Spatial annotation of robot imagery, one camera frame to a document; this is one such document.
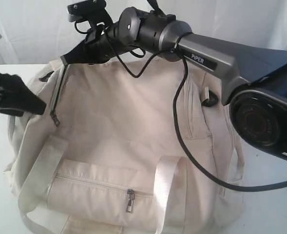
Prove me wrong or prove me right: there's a black strap ring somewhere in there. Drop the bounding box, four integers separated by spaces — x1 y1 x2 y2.
38 71 54 81
201 87 218 108

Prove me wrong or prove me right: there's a black right strap ring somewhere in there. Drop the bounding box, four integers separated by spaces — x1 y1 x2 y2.
201 87 218 108

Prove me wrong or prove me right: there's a cream fabric duffel bag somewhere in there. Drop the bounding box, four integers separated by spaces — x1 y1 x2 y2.
5 59 244 234

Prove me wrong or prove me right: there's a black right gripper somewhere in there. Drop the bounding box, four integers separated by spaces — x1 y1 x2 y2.
60 25 143 66

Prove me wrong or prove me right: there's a silver front pocket zipper pull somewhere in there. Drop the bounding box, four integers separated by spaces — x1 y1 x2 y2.
126 189 135 213

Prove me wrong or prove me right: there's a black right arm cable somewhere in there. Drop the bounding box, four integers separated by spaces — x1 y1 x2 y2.
75 20 287 194

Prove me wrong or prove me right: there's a silver main zipper pull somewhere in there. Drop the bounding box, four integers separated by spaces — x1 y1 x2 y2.
50 111 60 127

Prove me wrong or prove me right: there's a black left strap ring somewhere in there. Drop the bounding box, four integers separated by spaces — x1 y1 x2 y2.
38 71 54 81

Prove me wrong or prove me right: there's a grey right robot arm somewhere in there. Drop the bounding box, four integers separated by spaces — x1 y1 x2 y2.
62 1 287 160

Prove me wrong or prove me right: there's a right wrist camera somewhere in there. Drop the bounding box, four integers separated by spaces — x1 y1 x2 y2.
67 0 107 22

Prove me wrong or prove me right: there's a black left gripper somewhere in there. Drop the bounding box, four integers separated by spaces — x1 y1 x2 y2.
0 73 46 116

